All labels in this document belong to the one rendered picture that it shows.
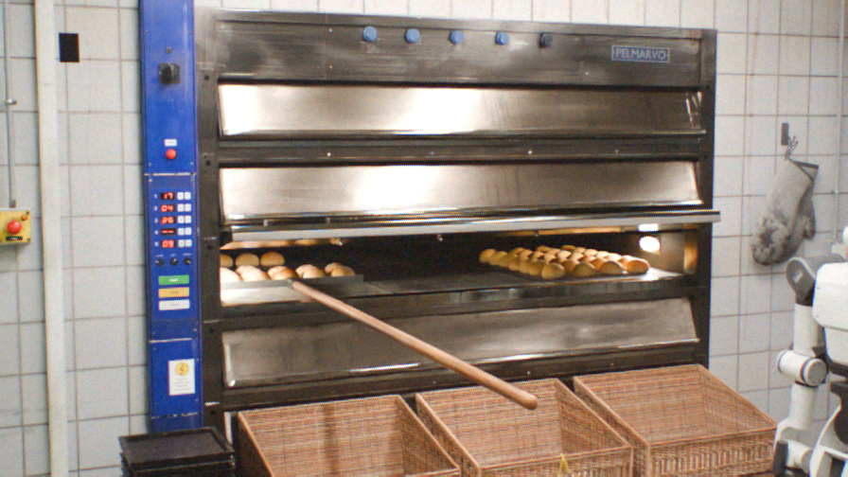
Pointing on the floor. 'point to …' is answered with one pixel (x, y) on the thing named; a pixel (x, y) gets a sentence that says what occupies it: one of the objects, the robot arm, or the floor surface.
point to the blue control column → (171, 110)
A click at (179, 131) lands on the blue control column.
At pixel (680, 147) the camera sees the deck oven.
